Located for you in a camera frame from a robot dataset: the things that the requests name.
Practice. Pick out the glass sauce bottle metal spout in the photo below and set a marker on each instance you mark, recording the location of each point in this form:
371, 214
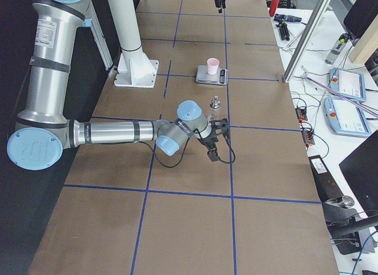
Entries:
214, 105

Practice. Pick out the pink plastic cup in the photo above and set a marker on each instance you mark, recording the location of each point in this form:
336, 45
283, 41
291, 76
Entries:
212, 65

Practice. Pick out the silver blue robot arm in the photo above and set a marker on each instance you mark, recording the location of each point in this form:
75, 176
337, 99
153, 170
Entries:
41, 130

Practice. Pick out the white digital kitchen scale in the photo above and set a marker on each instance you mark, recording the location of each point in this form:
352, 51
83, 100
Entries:
220, 78

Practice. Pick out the red fire extinguisher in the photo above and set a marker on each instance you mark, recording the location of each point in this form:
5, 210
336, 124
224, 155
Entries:
273, 6

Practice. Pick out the black tripod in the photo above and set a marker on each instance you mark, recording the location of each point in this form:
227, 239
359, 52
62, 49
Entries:
282, 20

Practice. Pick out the orange black connector block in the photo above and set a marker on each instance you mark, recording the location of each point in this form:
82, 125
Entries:
306, 128

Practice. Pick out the black power strip box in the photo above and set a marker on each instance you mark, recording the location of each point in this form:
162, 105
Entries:
326, 185

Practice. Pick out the lower teach pendant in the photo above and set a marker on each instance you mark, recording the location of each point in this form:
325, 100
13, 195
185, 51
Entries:
344, 118

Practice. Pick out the teach pendant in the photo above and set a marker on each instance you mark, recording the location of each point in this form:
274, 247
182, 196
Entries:
348, 83
344, 118

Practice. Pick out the black monitor upper right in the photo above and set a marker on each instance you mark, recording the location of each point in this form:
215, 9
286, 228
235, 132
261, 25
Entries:
360, 16

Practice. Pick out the black monitor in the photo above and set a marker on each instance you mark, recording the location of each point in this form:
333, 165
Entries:
360, 16
360, 172

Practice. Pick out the black monitor lower right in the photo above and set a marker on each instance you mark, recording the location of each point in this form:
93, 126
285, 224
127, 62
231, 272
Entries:
360, 172

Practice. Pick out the upper teach pendant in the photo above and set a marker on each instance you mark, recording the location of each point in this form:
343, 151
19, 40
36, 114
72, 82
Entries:
348, 83

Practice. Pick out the aluminium frame post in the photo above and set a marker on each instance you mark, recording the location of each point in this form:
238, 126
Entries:
312, 23

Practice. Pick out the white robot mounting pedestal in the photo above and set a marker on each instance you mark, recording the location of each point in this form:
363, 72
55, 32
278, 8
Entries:
135, 69

